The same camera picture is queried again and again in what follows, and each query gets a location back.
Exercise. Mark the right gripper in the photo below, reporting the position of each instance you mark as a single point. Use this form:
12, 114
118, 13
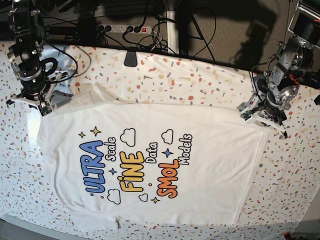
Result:
36, 89

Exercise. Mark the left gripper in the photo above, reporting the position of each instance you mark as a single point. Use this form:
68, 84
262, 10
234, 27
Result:
271, 113

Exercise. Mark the white printed T-shirt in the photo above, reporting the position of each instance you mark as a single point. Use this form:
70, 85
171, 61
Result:
146, 162

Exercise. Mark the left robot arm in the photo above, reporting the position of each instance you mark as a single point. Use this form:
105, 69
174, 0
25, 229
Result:
278, 86

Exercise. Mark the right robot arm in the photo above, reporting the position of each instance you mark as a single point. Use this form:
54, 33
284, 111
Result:
24, 56

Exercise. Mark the white power strip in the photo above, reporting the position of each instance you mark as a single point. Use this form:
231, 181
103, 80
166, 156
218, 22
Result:
120, 29

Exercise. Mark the white table leg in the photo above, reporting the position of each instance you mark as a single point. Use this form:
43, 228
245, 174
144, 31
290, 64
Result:
172, 33

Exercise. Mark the black table clamp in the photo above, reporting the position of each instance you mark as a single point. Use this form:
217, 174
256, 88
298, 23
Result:
130, 59

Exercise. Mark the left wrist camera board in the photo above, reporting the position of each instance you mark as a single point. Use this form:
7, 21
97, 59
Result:
246, 114

